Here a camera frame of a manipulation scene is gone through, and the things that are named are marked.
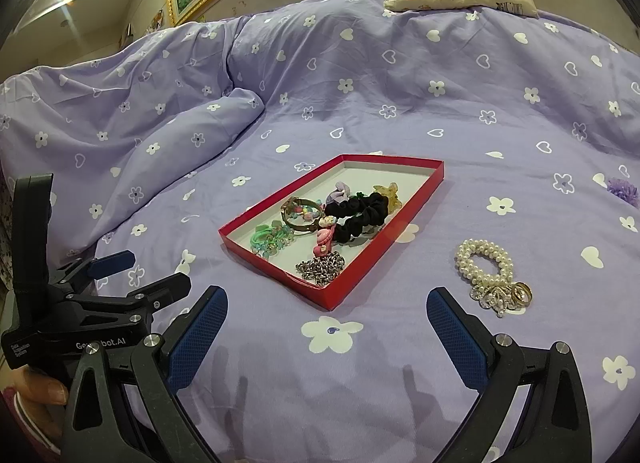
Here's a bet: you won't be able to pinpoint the person's left hand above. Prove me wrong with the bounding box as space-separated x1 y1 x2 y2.
15 372 70 406

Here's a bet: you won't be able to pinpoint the white pearl bracelet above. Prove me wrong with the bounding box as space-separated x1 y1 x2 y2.
455 239 516 318

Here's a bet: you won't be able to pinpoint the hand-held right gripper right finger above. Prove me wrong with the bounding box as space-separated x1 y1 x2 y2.
426 286 593 463

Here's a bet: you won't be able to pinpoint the purple flower hair accessory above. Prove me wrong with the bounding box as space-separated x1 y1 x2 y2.
606 178 640 208

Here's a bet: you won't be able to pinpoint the pink cartoon hair clip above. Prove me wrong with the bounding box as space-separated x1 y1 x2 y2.
312 215 337 259

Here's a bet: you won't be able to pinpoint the colourful bead bracelet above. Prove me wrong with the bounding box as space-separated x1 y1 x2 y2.
287 200 323 224

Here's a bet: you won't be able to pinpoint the mint green hair ties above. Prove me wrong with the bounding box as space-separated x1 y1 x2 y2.
249 223 297 258

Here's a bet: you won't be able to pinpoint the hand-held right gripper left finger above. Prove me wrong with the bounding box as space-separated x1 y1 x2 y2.
60 285 230 463

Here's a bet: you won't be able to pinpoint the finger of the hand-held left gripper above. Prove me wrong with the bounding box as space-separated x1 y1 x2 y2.
52 250 136 290
75 273 192 331

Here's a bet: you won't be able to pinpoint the bronze bangle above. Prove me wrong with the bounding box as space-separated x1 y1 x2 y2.
281 196 323 234

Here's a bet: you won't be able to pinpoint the patterned cloth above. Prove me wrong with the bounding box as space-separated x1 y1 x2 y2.
0 168 16 294

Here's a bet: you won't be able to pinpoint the red shallow box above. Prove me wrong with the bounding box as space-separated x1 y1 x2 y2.
218 154 446 312

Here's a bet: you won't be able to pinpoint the silver chain bracelet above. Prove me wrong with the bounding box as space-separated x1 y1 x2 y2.
295 250 347 288

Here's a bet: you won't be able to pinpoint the yellow claw hair clip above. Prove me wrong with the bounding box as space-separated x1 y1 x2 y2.
372 183 403 214

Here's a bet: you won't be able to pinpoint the black scrunchie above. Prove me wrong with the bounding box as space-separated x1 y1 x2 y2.
325 191 391 245

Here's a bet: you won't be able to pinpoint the purple bow hair clip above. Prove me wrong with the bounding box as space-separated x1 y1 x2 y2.
325 182 353 206

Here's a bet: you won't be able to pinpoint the gold rings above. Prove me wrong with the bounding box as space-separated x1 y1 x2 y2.
509 281 534 307

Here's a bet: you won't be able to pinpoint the purple floral blanket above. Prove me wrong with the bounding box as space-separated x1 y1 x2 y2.
0 0 640 463

